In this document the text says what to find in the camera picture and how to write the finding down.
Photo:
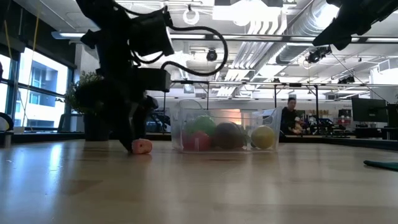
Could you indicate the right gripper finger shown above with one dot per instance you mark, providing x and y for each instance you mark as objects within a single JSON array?
[
  {"x": 332, "y": 28},
  {"x": 335, "y": 36}
]

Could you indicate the green toy cabbage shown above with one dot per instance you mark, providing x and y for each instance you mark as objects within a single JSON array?
[{"x": 203, "y": 124}]

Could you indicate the long ceiling light bar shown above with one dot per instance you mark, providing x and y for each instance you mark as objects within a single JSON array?
[{"x": 248, "y": 38}]

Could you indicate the silver ventilation duct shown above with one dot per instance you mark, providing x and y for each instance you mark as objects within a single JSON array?
[{"x": 308, "y": 25}]

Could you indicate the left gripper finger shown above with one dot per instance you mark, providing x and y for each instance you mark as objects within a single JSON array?
[
  {"x": 145, "y": 107},
  {"x": 129, "y": 130}
]

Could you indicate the red toy strawberry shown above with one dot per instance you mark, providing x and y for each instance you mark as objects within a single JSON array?
[{"x": 199, "y": 141}]

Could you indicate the person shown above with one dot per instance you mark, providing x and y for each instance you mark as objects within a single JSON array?
[{"x": 289, "y": 119}]

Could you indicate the black computer monitor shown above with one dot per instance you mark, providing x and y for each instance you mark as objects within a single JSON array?
[{"x": 369, "y": 109}]

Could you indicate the pink toy raspberry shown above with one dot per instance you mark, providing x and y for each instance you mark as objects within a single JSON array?
[{"x": 143, "y": 147}]

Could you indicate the dark green cloth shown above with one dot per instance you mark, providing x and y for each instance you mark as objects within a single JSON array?
[{"x": 382, "y": 165}]

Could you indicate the black background scaffold frame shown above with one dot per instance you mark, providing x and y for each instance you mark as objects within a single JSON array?
[{"x": 192, "y": 82}]

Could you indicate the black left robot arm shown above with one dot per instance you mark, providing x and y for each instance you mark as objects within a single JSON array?
[{"x": 109, "y": 31}]

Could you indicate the potted green plant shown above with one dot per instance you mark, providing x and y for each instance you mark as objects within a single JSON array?
[{"x": 77, "y": 99}]

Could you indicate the black round device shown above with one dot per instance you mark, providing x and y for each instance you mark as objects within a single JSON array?
[{"x": 4, "y": 118}]

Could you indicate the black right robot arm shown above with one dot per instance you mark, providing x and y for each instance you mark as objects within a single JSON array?
[{"x": 388, "y": 6}]

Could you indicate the background black robot arm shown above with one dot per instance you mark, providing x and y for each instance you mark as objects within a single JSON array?
[{"x": 320, "y": 121}]

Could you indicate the clear plastic container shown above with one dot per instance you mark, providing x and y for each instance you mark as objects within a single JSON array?
[{"x": 248, "y": 115}]

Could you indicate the smooth yellow toy fruit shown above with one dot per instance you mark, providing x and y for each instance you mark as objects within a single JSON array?
[{"x": 262, "y": 137}]

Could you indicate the black ceiling camera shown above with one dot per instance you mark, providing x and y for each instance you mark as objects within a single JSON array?
[
  {"x": 211, "y": 55},
  {"x": 317, "y": 55},
  {"x": 346, "y": 80}
]

